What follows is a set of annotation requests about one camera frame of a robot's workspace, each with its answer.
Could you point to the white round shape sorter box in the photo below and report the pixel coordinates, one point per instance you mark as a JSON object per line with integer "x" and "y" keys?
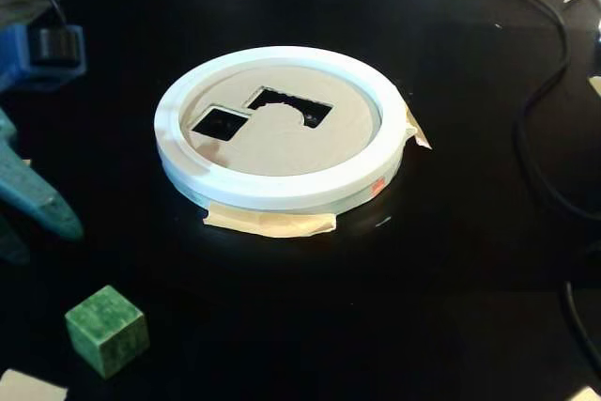
{"x": 282, "y": 152}

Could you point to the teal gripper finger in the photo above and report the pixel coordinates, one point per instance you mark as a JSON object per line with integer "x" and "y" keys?
{"x": 11, "y": 243}

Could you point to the small white paper piece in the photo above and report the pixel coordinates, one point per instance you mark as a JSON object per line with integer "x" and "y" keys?
{"x": 596, "y": 86}

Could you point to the short beige masking tape strip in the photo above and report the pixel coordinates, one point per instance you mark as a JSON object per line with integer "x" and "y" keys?
{"x": 418, "y": 131}

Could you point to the green wooden cube block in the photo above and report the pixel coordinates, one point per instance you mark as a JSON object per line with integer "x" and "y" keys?
{"x": 108, "y": 330}

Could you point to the beige tape piece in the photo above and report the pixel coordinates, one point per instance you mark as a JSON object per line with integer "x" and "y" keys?
{"x": 26, "y": 163}
{"x": 589, "y": 395}
{"x": 28, "y": 387}

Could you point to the long beige masking tape strip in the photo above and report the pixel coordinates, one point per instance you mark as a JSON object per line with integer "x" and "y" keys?
{"x": 272, "y": 225}

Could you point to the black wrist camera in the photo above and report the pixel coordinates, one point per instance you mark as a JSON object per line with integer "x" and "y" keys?
{"x": 51, "y": 46}

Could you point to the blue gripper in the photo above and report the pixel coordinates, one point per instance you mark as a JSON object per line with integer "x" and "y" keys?
{"x": 35, "y": 194}

